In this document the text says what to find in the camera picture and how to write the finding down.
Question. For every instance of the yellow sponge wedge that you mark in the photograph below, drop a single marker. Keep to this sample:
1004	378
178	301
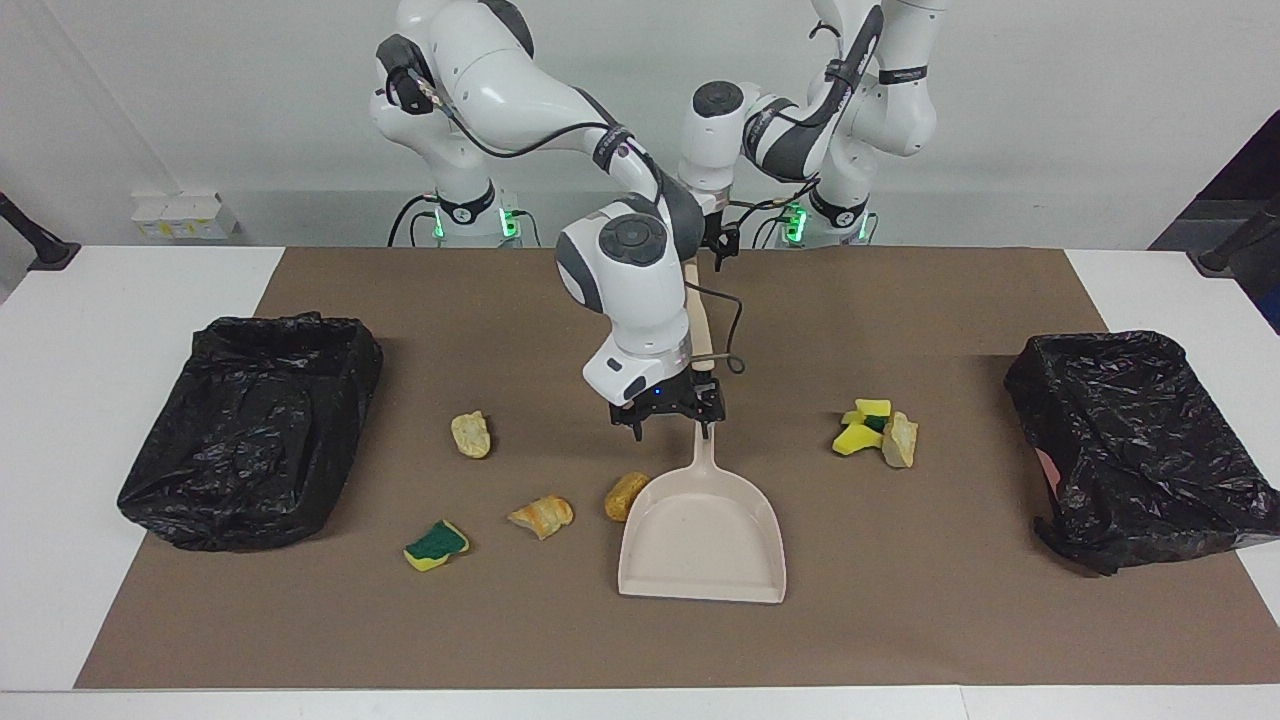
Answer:
855	439

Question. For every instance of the white cardboard box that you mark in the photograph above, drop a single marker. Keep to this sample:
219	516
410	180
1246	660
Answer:
185	215

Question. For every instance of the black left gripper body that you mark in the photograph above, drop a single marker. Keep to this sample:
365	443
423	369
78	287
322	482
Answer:
720	225

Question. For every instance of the black stand leg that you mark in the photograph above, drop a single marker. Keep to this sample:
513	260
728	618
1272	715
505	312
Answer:
45	250
1225	255

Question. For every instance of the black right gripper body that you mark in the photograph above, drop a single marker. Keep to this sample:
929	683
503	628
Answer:
665	395

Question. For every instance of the notched yellow sponge piece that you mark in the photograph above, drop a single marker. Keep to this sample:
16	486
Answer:
873	407

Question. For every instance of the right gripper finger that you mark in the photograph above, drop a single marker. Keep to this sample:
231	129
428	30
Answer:
710	410
635	422

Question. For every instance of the pink plastic bin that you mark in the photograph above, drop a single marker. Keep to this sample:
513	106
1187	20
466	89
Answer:
1047	470

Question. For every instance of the orange white croissant piece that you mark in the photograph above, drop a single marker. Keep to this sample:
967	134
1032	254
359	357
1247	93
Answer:
541	516

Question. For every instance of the pale striped croissant piece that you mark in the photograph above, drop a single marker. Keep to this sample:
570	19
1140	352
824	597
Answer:
900	440

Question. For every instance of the dark panel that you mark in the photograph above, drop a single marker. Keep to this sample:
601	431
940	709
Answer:
1250	170

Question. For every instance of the pale bread chunk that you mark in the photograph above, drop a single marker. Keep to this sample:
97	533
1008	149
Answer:
471	436

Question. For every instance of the green yellow sponge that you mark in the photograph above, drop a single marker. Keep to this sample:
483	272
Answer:
436	545

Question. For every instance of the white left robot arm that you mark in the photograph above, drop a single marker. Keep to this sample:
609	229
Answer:
715	150

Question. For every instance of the brown table mat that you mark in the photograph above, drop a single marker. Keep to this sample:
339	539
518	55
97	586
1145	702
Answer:
600	640

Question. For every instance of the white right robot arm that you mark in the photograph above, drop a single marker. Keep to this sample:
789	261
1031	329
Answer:
620	290

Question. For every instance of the brown bread roll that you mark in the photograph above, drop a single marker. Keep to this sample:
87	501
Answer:
625	496

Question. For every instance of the beige plastic dustpan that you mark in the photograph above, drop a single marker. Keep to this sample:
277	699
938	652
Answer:
700	540

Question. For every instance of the black trash bag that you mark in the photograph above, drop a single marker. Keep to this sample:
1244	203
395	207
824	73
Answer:
250	440
1140	440

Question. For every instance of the beige hand brush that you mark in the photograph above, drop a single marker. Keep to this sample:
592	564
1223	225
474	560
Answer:
700	325

